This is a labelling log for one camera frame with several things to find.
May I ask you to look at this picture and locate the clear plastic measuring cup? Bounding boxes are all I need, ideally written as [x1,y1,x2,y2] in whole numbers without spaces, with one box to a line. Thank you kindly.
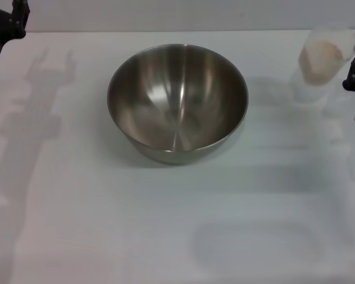
[297,27,355,87]

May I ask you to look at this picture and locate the stainless steel mixing bowl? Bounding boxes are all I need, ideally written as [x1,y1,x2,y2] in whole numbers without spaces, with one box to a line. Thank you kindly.
[106,43,250,166]

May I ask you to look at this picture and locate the white rice grains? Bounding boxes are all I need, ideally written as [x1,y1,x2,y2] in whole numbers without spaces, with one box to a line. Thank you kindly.
[301,40,344,86]

